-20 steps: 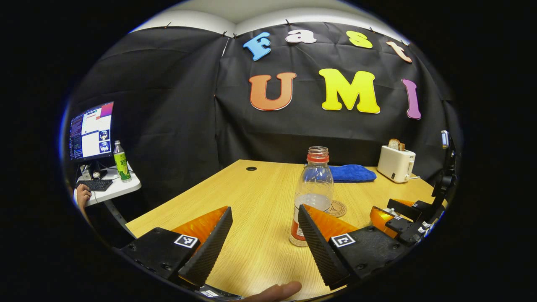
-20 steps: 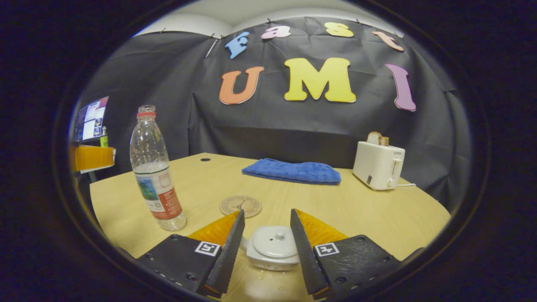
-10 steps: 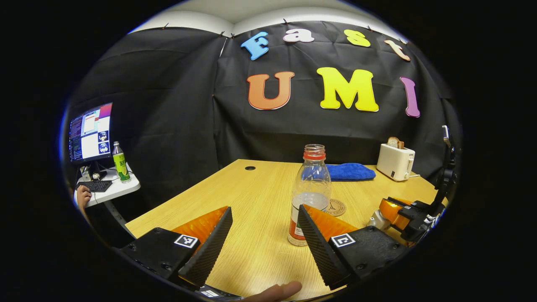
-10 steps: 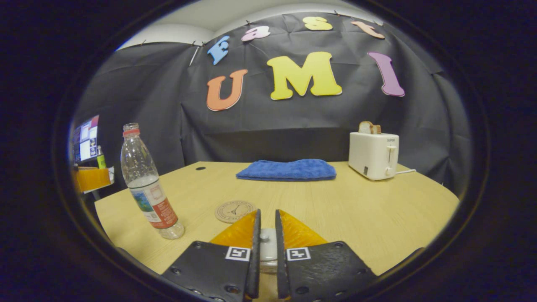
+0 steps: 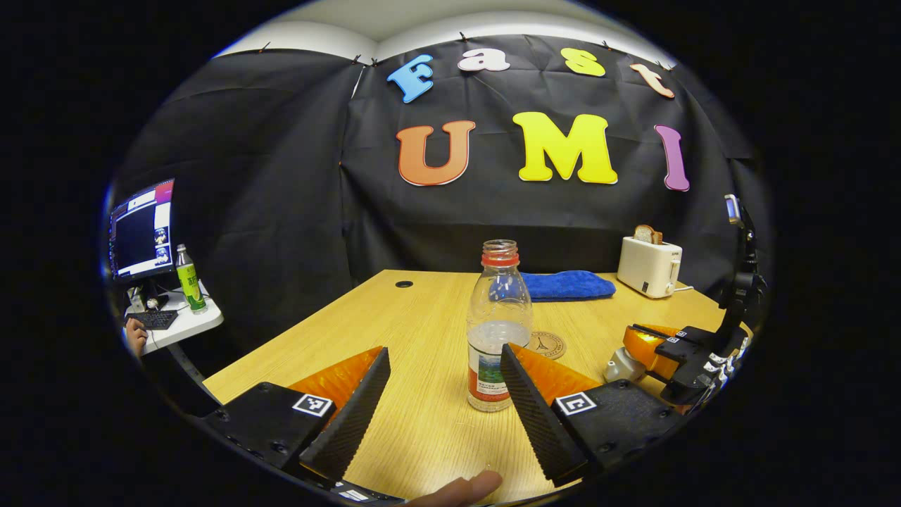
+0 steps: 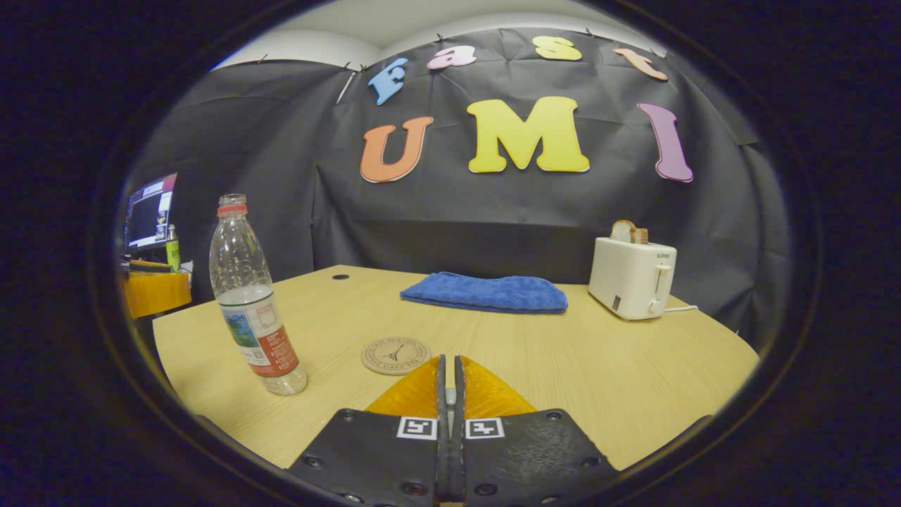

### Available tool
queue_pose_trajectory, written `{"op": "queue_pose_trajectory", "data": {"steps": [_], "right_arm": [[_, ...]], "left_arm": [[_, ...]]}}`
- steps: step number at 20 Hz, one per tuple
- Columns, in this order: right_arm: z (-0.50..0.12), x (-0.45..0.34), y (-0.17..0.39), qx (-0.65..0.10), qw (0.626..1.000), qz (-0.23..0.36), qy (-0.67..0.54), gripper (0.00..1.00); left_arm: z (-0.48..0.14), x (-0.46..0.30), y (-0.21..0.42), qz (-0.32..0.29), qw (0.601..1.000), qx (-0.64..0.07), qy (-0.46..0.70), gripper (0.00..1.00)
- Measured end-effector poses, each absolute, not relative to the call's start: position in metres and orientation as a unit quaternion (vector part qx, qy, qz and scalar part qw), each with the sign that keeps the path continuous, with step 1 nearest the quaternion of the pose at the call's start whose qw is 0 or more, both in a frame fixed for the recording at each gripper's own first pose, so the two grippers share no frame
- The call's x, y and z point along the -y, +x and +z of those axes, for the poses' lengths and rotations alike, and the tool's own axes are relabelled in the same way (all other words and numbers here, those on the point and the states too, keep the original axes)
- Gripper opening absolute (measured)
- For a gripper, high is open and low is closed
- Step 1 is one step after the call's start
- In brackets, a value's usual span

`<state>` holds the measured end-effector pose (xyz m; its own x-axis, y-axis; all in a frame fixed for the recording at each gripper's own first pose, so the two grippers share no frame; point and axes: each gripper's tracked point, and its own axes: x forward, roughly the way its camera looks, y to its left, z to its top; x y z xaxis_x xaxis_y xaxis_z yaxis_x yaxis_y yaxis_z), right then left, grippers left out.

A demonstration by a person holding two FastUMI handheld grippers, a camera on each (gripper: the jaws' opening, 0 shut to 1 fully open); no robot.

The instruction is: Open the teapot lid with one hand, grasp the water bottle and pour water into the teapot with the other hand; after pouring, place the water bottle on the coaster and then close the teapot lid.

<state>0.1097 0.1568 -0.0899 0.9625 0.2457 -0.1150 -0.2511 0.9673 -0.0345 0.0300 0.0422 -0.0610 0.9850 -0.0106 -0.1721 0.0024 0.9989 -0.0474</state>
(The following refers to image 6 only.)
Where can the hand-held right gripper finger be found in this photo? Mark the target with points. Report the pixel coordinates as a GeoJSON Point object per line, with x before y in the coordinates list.
{"type": "Point", "coordinates": [442, 394]}
{"type": "Point", "coordinates": [459, 394]}

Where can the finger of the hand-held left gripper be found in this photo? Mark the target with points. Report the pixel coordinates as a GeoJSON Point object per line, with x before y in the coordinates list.
{"type": "Point", "coordinates": [158, 292]}

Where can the round beige coaster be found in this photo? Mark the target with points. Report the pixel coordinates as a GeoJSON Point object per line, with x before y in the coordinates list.
{"type": "Point", "coordinates": [394, 355]}

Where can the clear plastic water bottle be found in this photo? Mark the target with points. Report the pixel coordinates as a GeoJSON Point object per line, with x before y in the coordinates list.
{"type": "Point", "coordinates": [253, 317]}

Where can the green bottle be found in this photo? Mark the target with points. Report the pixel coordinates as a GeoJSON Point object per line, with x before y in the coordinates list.
{"type": "Point", "coordinates": [173, 255]}

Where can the orange flat object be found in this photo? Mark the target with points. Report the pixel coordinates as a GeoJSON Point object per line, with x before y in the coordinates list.
{"type": "Point", "coordinates": [151, 265]}

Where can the computer monitor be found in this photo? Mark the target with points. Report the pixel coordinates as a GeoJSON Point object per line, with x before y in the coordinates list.
{"type": "Point", "coordinates": [149, 215]}

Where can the blue folded towel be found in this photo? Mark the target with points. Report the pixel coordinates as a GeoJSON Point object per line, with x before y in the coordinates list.
{"type": "Point", "coordinates": [486, 292]}

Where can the white toaster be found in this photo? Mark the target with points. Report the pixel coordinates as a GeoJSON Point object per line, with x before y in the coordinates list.
{"type": "Point", "coordinates": [630, 278]}

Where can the toast slice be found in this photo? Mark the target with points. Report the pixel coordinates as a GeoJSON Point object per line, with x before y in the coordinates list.
{"type": "Point", "coordinates": [623, 232]}

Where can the white rod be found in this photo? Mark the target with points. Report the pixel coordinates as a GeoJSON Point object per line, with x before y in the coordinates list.
{"type": "Point", "coordinates": [345, 88]}

